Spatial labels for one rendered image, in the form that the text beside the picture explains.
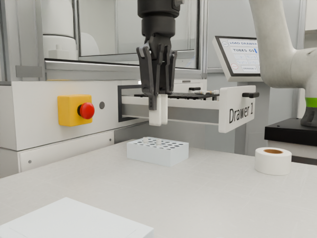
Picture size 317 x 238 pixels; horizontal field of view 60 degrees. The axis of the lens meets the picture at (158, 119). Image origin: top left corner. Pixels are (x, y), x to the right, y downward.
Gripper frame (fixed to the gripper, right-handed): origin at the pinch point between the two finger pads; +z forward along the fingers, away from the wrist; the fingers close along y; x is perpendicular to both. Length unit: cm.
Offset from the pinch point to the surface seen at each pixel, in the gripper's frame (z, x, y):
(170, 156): 9.5, -5.2, -3.2
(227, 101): -1.7, -12.0, 11.8
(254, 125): 21, 9, 117
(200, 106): -0.1, -4.4, 12.8
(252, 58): -19, 11, 111
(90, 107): -0.3, 13.7, -8.0
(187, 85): -4, 21, 53
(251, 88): -4.1, -11.2, 34.1
